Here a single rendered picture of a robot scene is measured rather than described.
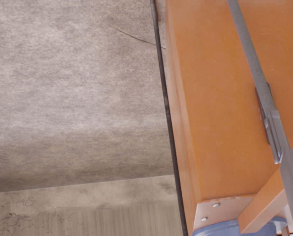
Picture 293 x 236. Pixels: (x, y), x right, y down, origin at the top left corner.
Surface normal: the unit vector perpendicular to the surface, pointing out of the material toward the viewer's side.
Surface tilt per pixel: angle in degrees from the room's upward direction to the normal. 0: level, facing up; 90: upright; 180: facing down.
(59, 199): 90
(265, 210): 0
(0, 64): 0
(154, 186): 90
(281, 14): 90
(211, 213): 0
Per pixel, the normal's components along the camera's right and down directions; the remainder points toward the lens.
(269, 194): -0.99, 0.09
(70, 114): 0.11, 0.91
